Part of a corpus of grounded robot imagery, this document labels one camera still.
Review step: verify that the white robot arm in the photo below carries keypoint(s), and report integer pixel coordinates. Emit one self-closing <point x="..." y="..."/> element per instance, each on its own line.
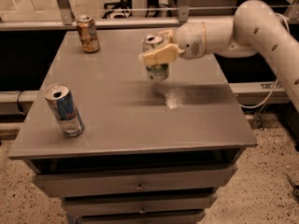
<point x="255" y="27"/>

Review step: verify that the orange brown soda can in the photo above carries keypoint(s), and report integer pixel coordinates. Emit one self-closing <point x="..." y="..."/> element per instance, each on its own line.
<point x="87" y="34"/>

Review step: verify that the white green 7up can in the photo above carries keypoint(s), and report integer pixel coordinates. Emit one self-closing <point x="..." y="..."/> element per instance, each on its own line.
<point x="156" y="71"/>

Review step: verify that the dark object on floor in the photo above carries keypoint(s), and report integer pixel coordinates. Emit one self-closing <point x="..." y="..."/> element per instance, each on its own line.
<point x="295" y="187"/>

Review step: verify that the bottom grey drawer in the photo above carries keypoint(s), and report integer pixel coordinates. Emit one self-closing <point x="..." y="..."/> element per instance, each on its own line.
<point x="176" y="217"/>

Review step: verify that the middle grey drawer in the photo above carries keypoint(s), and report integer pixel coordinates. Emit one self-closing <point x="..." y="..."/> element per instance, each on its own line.
<point x="139" y="204"/>

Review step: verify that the grey drawer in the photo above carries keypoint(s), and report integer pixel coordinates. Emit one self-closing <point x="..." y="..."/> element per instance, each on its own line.
<point x="135" y="181"/>
<point x="176" y="217"/>
<point x="139" y="204"/>

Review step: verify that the black office chair base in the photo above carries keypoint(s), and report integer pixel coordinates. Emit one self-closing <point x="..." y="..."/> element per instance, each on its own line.
<point x="120" y="3"/>

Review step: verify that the top grey drawer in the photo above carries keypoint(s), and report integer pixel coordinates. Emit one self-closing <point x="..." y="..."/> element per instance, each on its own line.
<point x="135" y="181"/>

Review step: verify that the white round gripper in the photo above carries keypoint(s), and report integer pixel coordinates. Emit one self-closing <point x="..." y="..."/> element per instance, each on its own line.
<point x="190" y="40"/>

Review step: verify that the blue silver redbull can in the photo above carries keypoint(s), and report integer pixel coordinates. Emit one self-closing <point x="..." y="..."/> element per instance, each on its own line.
<point x="61" y="103"/>

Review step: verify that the grey metal railing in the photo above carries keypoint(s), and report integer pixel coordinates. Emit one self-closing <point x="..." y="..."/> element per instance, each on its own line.
<point x="24" y="15"/>

